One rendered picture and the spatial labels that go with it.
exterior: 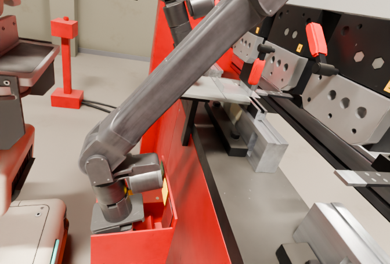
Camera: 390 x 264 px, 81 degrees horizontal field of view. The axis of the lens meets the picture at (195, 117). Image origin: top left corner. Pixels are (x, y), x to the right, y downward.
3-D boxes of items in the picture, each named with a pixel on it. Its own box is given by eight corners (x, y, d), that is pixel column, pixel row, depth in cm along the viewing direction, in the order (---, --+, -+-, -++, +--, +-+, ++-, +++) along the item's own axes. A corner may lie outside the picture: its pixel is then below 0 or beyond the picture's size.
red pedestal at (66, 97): (57, 97, 240) (52, 12, 202) (83, 100, 246) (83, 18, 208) (51, 106, 223) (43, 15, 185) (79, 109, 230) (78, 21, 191)
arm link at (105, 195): (90, 163, 43) (85, 185, 38) (127, 156, 44) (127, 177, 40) (99, 188, 47) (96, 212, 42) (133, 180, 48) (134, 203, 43)
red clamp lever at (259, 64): (245, 82, 57) (258, 42, 53) (259, 84, 58) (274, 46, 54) (248, 85, 56) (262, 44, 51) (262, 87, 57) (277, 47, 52)
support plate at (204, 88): (157, 71, 76) (158, 68, 75) (230, 82, 83) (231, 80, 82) (160, 94, 61) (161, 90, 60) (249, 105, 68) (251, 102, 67)
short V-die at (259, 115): (231, 90, 82) (234, 83, 80) (239, 91, 82) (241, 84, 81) (254, 119, 65) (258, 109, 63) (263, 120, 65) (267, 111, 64)
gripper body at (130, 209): (145, 223, 47) (139, 199, 43) (92, 236, 45) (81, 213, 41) (143, 198, 52) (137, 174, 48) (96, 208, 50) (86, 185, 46)
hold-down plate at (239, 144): (203, 106, 88) (205, 99, 87) (216, 107, 89) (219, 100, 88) (227, 156, 63) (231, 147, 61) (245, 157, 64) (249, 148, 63)
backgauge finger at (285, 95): (245, 88, 82) (249, 75, 80) (305, 97, 89) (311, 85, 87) (259, 103, 72) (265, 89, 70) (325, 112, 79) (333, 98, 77)
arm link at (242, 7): (252, -44, 36) (293, -58, 27) (270, -14, 39) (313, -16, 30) (79, 137, 43) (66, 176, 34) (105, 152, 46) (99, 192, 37)
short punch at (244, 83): (237, 83, 79) (245, 57, 75) (242, 85, 80) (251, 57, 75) (248, 96, 71) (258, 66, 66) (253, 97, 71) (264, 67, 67)
